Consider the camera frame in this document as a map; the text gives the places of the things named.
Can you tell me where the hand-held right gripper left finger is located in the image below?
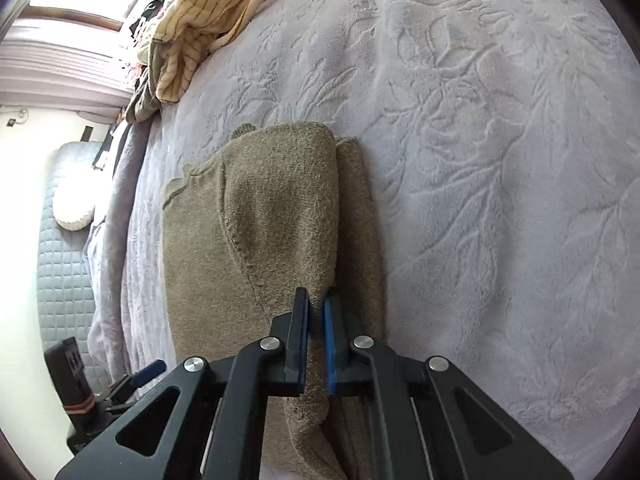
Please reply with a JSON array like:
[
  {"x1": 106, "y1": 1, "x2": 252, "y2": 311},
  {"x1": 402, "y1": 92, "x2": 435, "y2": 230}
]
[{"x1": 55, "y1": 287, "x2": 312, "y2": 480}]

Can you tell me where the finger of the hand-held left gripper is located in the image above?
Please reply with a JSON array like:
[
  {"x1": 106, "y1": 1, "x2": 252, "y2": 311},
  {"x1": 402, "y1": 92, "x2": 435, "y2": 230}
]
[{"x1": 107, "y1": 359, "x2": 167, "y2": 406}]

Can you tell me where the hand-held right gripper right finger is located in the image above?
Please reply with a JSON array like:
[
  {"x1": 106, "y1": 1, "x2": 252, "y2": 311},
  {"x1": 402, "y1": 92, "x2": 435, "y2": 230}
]
[{"x1": 324, "y1": 287, "x2": 574, "y2": 480}]

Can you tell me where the taupe knit sweater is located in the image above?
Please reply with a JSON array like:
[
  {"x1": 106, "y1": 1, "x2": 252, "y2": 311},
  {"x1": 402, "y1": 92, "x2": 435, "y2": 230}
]
[{"x1": 161, "y1": 121, "x2": 388, "y2": 480}]

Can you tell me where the grey quilted mattress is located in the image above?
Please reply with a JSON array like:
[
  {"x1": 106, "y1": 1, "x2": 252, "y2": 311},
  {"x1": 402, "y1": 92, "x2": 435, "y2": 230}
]
[{"x1": 36, "y1": 141, "x2": 123, "y2": 366}]

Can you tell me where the grey lilac quilt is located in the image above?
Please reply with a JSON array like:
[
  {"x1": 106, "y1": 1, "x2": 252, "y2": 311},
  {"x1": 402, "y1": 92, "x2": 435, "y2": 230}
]
[{"x1": 82, "y1": 120, "x2": 151, "y2": 376}]

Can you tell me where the white ribbed pillow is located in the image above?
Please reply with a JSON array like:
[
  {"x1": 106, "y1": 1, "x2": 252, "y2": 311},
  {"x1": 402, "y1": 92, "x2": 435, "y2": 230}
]
[{"x1": 51, "y1": 176, "x2": 102, "y2": 232}]

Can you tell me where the lavender embossed blanket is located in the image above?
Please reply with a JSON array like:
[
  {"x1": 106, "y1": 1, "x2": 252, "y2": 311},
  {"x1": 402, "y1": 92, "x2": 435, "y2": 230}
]
[{"x1": 120, "y1": 0, "x2": 640, "y2": 480}]

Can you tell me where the olive garment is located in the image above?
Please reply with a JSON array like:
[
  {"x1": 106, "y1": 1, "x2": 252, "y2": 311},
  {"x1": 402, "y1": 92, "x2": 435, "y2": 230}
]
[{"x1": 124, "y1": 35, "x2": 168, "y2": 125}]

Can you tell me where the cream striped garment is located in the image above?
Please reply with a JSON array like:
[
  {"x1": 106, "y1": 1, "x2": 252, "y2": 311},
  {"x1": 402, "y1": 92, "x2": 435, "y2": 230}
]
[{"x1": 150, "y1": 0, "x2": 296, "y2": 103}]

